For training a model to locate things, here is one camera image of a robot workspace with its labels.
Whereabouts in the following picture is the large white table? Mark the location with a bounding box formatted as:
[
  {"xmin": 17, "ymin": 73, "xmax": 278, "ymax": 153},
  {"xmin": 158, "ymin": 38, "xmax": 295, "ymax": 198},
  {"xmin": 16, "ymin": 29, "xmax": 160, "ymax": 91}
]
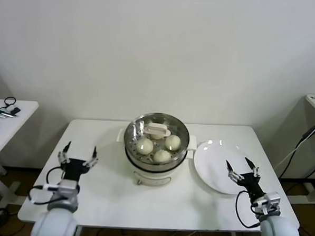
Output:
[{"xmin": 16, "ymin": 115, "xmax": 306, "ymax": 236}]

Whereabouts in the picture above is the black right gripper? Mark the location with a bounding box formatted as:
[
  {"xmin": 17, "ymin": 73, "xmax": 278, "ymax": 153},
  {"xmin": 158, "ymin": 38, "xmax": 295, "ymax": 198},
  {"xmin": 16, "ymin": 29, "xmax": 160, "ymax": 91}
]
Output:
[{"xmin": 224, "ymin": 156, "xmax": 267, "ymax": 201}]

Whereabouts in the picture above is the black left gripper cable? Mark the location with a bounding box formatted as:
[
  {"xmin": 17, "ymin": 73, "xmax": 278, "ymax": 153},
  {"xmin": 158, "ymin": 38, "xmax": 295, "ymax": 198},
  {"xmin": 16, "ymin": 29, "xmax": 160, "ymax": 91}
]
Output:
[{"xmin": 27, "ymin": 165, "xmax": 65, "ymax": 206}]

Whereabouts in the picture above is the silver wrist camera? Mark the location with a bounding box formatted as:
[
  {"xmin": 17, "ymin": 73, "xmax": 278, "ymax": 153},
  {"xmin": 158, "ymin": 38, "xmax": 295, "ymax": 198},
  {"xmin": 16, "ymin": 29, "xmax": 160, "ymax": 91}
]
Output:
[
  {"xmin": 56, "ymin": 180, "xmax": 81, "ymax": 196},
  {"xmin": 252, "ymin": 191, "xmax": 281, "ymax": 215}
]

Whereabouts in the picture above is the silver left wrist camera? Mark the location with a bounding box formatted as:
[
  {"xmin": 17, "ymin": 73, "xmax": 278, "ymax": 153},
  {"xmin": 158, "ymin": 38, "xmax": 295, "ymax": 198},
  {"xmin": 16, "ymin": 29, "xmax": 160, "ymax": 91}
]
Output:
[{"xmin": 56, "ymin": 180, "xmax": 81, "ymax": 196}]

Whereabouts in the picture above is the black power cable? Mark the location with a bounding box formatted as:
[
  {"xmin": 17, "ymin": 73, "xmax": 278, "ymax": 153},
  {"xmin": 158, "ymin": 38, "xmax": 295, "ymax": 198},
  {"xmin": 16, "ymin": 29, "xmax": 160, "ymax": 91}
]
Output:
[{"xmin": 279, "ymin": 131, "xmax": 315, "ymax": 182}]

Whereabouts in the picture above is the white power cable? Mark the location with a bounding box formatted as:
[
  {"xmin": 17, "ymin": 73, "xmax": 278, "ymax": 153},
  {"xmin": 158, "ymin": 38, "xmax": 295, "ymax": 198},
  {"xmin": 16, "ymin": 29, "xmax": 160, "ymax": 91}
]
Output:
[{"xmin": 273, "ymin": 120, "xmax": 315, "ymax": 171}]

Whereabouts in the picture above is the small white side table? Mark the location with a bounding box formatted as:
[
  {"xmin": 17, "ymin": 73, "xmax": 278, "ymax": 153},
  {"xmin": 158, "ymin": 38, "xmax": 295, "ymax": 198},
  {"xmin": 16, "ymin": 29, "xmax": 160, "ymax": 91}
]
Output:
[{"xmin": 0, "ymin": 99, "xmax": 40, "ymax": 205}]

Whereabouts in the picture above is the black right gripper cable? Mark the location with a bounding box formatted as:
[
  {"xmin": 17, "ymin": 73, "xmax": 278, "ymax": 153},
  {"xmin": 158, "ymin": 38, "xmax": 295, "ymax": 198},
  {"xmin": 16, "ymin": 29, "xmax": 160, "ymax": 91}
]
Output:
[{"xmin": 233, "ymin": 190, "xmax": 262, "ymax": 230}]

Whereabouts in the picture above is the white round plate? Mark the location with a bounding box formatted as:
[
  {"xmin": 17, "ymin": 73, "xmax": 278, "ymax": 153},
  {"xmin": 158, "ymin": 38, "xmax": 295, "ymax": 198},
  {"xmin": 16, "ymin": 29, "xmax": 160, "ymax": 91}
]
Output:
[{"xmin": 192, "ymin": 137, "xmax": 257, "ymax": 196}]

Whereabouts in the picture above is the steel perforated steamer basket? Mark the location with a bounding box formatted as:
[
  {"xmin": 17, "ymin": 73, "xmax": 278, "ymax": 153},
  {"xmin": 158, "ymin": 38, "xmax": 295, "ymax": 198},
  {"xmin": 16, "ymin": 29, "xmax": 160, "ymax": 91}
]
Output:
[{"xmin": 122, "ymin": 110, "xmax": 192, "ymax": 173}]

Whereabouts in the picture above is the white electric cooker pot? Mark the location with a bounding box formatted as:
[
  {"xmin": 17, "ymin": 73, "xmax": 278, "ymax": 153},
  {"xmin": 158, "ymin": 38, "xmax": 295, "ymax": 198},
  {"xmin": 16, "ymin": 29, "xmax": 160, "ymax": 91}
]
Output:
[{"xmin": 113, "ymin": 128, "xmax": 197, "ymax": 189}]

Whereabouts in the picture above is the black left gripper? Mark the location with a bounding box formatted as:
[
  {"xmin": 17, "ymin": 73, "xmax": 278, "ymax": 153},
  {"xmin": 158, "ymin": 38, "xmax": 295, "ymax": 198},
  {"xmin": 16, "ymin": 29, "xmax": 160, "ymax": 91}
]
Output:
[{"xmin": 56, "ymin": 140, "xmax": 100, "ymax": 183}]

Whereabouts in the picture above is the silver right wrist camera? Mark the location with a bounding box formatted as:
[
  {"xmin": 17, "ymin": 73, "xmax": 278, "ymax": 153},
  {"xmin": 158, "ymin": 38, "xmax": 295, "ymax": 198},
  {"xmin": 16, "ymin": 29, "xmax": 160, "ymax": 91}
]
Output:
[{"xmin": 252, "ymin": 191, "xmax": 281, "ymax": 215}]

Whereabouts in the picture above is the black floor bar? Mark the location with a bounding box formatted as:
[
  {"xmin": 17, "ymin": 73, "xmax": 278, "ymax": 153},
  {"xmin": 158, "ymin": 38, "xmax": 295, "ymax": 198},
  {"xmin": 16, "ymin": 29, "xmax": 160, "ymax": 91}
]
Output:
[{"xmin": 278, "ymin": 176, "xmax": 315, "ymax": 185}]

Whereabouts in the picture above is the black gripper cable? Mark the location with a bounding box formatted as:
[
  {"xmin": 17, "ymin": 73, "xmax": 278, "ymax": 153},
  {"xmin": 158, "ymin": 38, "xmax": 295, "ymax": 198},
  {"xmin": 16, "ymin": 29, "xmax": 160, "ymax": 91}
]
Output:
[
  {"xmin": 233, "ymin": 190, "xmax": 262, "ymax": 230},
  {"xmin": 27, "ymin": 165, "xmax": 65, "ymax": 206}
]

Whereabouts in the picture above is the black power adapter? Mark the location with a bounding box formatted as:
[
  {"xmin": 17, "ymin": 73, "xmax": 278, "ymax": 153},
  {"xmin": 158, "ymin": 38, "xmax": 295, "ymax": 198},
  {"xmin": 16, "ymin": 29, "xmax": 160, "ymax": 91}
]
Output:
[{"xmin": 303, "ymin": 120, "xmax": 315, "ymax": 139}]

